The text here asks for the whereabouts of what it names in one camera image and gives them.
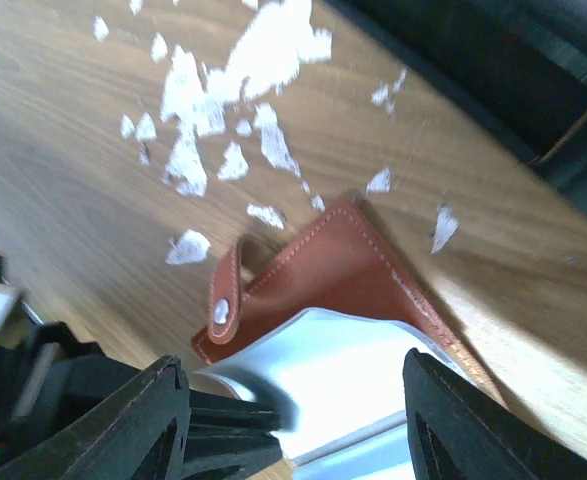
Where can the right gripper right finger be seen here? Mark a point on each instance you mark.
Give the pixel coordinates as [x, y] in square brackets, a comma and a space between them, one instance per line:
[455, 431]

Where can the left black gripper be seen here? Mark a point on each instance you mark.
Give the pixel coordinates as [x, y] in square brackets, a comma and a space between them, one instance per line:
[49, 379]

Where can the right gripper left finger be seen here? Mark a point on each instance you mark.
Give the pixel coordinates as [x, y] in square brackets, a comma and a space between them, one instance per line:
[137, 432]

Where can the brown leather card holder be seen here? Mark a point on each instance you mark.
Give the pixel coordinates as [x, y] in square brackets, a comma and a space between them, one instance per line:
[321, 334]

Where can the black bin with red cards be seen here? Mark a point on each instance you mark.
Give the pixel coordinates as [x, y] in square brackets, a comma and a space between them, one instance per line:
[517, 68]

